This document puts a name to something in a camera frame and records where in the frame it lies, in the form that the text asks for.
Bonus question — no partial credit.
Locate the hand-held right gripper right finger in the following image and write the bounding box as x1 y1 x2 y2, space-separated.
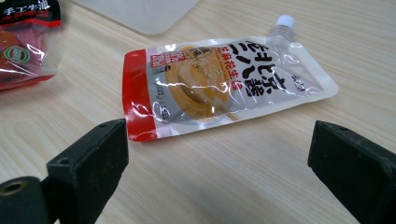
307 120 396 224

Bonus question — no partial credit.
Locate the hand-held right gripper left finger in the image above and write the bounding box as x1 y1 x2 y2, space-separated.
40 119 130 224

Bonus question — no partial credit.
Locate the sauce pouch with white cap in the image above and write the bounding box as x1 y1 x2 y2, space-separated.
121 14 340 143

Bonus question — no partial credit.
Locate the clear plastic container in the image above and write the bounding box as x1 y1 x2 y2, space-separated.
69 0 202 35

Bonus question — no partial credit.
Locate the red snack packet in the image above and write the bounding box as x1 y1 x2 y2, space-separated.
0 0 63 91

